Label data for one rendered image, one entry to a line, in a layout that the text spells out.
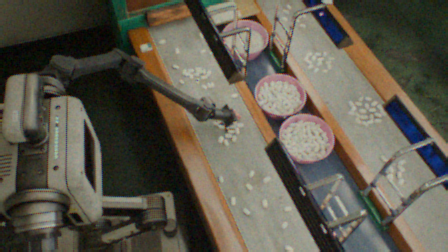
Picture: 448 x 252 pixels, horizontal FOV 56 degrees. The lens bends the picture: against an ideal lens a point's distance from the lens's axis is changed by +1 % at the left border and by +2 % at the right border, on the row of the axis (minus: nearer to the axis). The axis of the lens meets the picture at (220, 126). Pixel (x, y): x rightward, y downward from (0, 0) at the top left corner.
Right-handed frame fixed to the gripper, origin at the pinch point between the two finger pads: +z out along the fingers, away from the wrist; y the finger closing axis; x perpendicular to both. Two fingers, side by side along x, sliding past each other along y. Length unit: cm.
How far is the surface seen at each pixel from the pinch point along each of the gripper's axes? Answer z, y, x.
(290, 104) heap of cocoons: 23.2, -1.8, -16.8
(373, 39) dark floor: 171, 73, -40
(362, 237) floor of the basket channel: 26, -74, -11
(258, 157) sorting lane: 0.9, -23.6, 1.4
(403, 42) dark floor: 187, 61, -53
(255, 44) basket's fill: 25, 44, -17
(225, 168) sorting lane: -12.4, -23.1, 12.0
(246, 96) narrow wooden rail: 6.3, 10.0, -6.0
